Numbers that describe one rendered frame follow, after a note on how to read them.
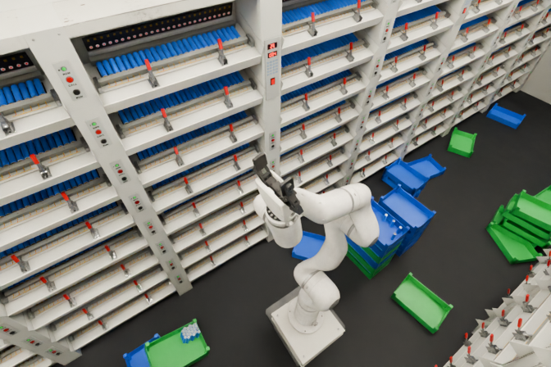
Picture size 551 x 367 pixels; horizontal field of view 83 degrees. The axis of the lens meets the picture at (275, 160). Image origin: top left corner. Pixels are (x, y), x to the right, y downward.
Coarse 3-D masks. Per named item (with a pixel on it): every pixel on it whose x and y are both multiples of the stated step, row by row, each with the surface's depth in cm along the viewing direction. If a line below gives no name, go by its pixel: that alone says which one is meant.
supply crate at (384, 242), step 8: (376, 208) 204; (376, 216) 200; (392, 216) 194; (384, 224) 196; (400, 224) 191; (384, 232) 192; (392, 232) 192; (400, 232) 192; (384, 240) 189; (392, 240) 189; (384, 248) 182
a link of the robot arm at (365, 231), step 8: (352, 184) 105; (360, 184) 106; (352, 192) 100; (360, 192) 102; (368, 192) 105; (360, 200) 101; (368, 200) 105; (360, 208) 104; (368, 208) 109; (352, 216) 109; (360, 216) 108; (368, 216) 110; (360, 224) 109; (368, 224) 110; (376, 224) 113; (352, 232) 114; (360, 232) 110; (368, 232) 110; (376, 232) 112; (352, 240) 116; (360, 240) 111; (368, 240) 111; (376, 240) 113
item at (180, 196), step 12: (252, 144) 169; (240, 156) 164; (252, 156) 166; (216, 168) 159; (228, 168) 160; (252, 168) 167; (192, 180) 153; (204, 180) 155; (216, 180) 156; (168, 192) 149; (180, 192) 150; (156, 204) 145; (168, 204) 146
